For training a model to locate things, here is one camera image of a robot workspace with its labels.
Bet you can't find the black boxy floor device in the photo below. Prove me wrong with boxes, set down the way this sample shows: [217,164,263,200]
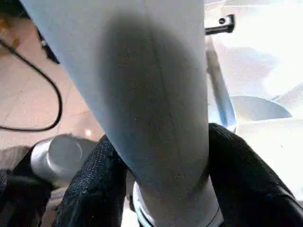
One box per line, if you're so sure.
[35,23,61,65]

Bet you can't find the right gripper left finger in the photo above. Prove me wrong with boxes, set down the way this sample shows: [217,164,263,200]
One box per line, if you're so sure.
[55,134,128,227]

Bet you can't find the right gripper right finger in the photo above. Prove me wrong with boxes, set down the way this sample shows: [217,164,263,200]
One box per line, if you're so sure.
[207,122,303,227]

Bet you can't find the white plastic table top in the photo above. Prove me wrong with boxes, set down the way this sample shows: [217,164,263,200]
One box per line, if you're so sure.
[203,0,303,199]

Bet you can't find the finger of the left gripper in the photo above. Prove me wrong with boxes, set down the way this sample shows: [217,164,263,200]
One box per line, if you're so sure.
[205,14,237,36]

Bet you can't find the white plastic table leg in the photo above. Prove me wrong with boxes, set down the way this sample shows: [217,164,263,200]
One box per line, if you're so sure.
[18,0,224,227]

